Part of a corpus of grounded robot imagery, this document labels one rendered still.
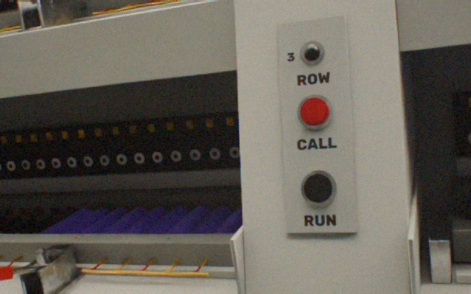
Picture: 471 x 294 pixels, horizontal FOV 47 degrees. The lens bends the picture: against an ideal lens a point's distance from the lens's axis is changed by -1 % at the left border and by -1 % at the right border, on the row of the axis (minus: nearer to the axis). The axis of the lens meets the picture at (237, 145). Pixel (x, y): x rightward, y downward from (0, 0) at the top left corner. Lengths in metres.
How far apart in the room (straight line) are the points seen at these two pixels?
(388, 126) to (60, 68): 0.23
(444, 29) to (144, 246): 0.25
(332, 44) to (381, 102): 0.04
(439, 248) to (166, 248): 0.18
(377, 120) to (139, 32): 0.17
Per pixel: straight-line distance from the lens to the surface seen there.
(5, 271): 0.39
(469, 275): 0.36
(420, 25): 0.32
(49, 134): 0.60
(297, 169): 0.31
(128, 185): 0.56
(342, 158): 0.31
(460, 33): 0.33
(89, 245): 0.43
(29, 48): 0.42
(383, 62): 0.31
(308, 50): 0.31
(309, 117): 0.31
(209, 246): 0.39
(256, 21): 0.33
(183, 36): 0.36
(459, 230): 0.37
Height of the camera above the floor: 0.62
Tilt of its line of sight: 4 degrees up
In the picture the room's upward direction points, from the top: 2 degrees counter-clockwise
